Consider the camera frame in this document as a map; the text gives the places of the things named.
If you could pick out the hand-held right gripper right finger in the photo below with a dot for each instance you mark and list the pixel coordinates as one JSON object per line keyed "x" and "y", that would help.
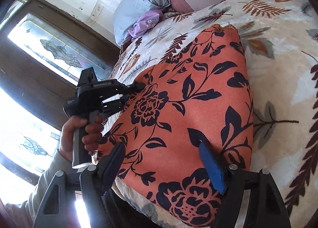
{"x": 213, "y": 168}

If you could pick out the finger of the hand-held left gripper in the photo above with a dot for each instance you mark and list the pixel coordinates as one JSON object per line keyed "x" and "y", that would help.
{"x": 135, "y": 86}

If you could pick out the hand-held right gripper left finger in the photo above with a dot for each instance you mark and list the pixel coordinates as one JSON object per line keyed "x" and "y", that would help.
{"x": 113, "y": 167}

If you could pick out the orange floral garment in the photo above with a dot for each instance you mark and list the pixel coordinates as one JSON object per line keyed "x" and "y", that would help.
{"x": 186, "y": 108}

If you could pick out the person's left forearm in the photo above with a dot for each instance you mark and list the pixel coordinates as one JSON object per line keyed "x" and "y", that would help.
{"x": 32, "y": 200}

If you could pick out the person's left hand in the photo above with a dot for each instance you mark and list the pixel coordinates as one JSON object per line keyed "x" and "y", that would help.
{"x": 93, "y": 136}

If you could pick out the person's dark clothing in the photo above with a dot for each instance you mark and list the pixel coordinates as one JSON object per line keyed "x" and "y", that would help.
{"x": 124, "y": 213}

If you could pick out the wooden door with glass panes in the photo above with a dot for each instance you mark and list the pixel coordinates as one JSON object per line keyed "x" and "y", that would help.
{"x": 49, "y": 73}

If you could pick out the purple cloth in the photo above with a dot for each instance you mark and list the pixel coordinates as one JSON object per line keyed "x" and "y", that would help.
{"x": 145, "y": 22}

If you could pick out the cream leaf print blanket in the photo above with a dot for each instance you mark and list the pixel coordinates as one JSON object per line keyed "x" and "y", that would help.
{"x": 278, "y": 93}

